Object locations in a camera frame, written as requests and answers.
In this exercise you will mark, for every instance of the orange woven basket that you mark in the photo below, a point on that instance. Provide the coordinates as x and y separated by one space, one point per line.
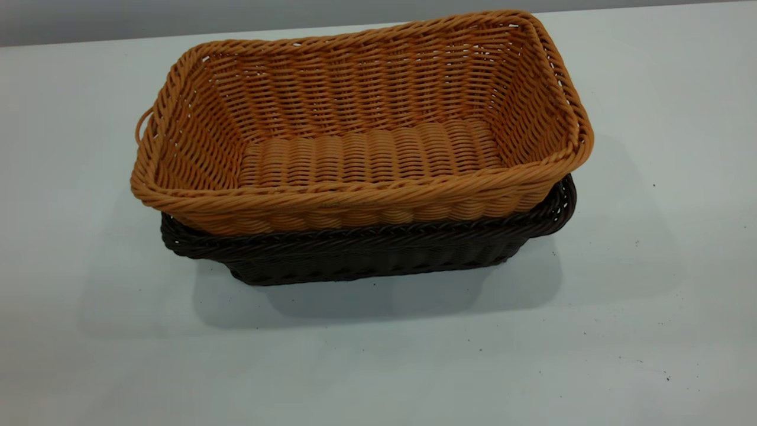
366 160

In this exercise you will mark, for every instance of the black woven basket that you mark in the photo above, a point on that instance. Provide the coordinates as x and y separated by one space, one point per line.
366 254

